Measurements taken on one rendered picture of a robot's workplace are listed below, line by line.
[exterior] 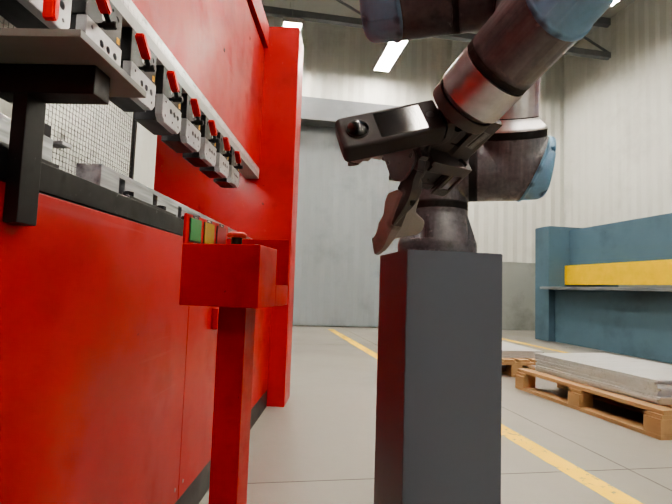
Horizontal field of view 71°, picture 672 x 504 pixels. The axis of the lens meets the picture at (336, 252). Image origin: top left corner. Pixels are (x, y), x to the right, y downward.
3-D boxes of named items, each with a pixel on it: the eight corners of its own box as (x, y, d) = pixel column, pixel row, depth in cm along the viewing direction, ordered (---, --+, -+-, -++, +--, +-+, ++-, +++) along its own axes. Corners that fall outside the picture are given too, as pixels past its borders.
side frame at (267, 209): (284, 407, 271) (300, 26, 289) (139, 401, 274) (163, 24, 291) (290, 397, 296) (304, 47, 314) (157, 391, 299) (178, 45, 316)
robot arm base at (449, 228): (456, 258, 100) (457, 212, 101) (491, 253, 85) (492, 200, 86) (388, 255, 98) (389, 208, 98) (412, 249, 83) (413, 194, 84)
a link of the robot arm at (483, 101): (484, 85, 43) (454, 30, 47) (452, 120, 47) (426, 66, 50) (535, 104, 47) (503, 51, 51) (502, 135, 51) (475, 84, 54)
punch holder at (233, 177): (231, 181, 216) (232, 146, 217) (212, 181, 216) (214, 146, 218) (238, 188, 231) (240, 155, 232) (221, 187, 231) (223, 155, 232)
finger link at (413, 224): (417, 265, 60) (440, 197, 57) (380, 262, 57) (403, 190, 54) (403, 255, 63) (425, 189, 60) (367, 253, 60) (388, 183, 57)
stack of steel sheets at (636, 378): (753, 403, 258) (753, 379, 259) (659, 406, 244) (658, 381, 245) (606, 369, 358) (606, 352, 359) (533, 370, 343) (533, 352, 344)
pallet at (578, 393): (785, 434, 251) (784, 406, 252) (660, 440, 232) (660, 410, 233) (607, 386, 367) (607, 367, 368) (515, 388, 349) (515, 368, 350)
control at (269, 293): (257, 308, 87) (262, 213, 89) (178, 305, 90) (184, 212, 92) (287, 305, 107) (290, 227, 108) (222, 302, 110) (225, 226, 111)
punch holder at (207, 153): (204, 157, 176) (206, 114, 177) (181, 156, 176) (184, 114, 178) (215, 167, 191) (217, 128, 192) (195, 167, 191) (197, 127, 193)
